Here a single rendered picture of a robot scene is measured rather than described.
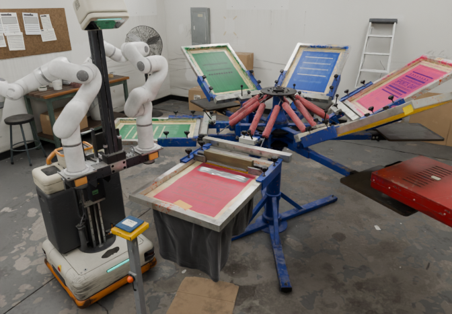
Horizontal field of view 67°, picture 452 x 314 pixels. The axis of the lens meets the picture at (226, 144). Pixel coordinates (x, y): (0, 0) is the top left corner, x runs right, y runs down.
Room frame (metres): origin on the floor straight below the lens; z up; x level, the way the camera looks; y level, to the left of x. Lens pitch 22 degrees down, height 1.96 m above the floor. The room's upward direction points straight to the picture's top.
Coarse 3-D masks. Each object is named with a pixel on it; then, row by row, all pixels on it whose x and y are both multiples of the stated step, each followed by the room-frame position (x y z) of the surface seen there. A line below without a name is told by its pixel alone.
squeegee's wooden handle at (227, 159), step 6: (204, 150) 2.10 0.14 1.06; (210, 156) 2.07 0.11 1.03; (216, 156) 2.04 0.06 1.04; (222, 156) 2.02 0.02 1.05; (228, 156) 2.00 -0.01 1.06; (234, 156) 1.99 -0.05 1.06; (222, 162) 2.02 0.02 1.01; (228, 162) 2.00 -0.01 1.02; (234, 162) 1.98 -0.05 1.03; (240, 162) 1.95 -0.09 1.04; (246, 162) 1.93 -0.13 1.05; (252, 162) 1.92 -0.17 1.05; (246, 168) 1.93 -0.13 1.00
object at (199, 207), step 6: (240, 174) 1.94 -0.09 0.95; (246, 174) 1.94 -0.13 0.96; (222, 180) 1.86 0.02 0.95; (228, 180) 1.86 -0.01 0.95; (234, 180) 1.86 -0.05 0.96; (240, 186) 1.79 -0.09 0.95; (234, 192) 1.72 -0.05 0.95; (222, 198) 1.65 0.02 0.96; (228, 198) 1.65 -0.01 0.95; (192, 204) 1.59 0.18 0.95; (198, 204) 1.59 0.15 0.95; (204, 204) 1.59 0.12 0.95; (216, 204) 1.59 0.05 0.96; (222, 204) 1.59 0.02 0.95; (198, 210) 1.53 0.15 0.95; (204, 210) 1.53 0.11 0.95; (210, 210) 1.53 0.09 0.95; (216, 210) 1.53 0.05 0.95; (210, 216) 1.48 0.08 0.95
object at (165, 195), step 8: (216, 168) 2.03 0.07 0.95; (224, 168) 2.03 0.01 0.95; (184, 176) 1.92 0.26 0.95; (208, 176) 1.92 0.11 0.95; (216, 176) 1.92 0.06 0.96; (176, 184) 1.82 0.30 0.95; (160, 192) 1.72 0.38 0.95; (168, 192) 1.72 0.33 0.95; (168, 200) 1.63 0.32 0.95; (176, 200) 1.63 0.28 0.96; (184, 200) 1.63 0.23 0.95
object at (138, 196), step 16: (192, 160) 2.11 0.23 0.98; (256, 160) 2.08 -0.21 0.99; (160, 176) 1.86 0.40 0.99; (144, 192) 1.69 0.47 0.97; (256, 192) 1.71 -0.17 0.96; (160, 208) 1.53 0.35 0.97; (176, 208) 1.50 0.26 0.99; (240, 208) 1.54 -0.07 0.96; (208, 224) 1.38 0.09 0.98; (224, 224) 1.39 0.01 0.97
